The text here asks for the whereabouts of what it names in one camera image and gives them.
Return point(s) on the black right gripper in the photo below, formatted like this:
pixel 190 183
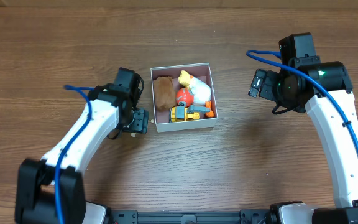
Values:
pixel 268 87

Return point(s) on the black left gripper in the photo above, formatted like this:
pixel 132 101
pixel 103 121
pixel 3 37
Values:
pixel 139 121

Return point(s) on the brown plush toy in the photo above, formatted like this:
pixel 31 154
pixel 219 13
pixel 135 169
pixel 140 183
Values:
pixel 164 93

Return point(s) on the yellow and blue toy truck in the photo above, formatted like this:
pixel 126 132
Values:
pixel 191 113

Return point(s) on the orange toy ball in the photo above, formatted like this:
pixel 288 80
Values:
pixel 184 97

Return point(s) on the white plush duck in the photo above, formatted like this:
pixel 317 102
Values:
pixel 202 92

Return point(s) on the wooden cat rattle drum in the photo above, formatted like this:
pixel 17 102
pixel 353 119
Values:
pixel 134 134

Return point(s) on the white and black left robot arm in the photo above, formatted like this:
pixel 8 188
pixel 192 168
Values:
pixel 51 190

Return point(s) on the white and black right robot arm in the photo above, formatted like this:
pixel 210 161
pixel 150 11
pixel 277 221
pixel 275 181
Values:
pixel 324 92

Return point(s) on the white box pink inside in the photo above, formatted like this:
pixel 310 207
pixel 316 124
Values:
pixel 201 71

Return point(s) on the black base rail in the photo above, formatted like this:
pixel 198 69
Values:
pixel 239 217

